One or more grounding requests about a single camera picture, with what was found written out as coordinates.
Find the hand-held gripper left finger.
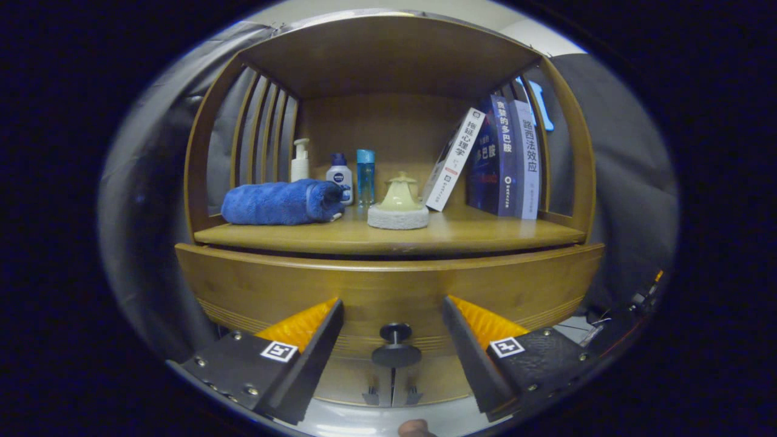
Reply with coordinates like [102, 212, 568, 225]
[167, 297, 345, 425]

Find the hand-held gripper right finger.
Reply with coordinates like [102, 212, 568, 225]
[441, 295, 608, 422]

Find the wooden drawer with black knob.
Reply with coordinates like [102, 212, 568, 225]
[175, 243, 606, 368]

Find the cream handled white scrubbing brush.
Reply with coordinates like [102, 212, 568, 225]
[367, 179, 430, 230]

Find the wooden countertop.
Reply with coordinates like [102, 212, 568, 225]
[194, 203, 586, 256]

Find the wooden cabinet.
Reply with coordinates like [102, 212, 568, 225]
[184, 13, 597, 407]

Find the blue folded towel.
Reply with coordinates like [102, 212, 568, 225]
[220, 178, 348, 226]

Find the small black electronic device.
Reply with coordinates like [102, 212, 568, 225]
[628, 270, 665, 316]

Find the white bottle with blue cap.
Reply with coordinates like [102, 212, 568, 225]
[326, 152, 354, 206]

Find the dark navy book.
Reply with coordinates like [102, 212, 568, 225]
[466, 115, 501, 214]

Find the clear blue bottle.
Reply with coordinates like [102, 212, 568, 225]
[356, 149, 376, 207]

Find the white pump bottle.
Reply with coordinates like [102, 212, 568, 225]
[290, 138, 310, 183]

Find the white book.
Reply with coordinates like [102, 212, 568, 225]
[423, 107, 486, 212]

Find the pale grey-blue book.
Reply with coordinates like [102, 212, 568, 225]
[511, 99, 542, 220]

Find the blue book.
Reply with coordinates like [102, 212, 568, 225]
[490, 94, 521, 217]

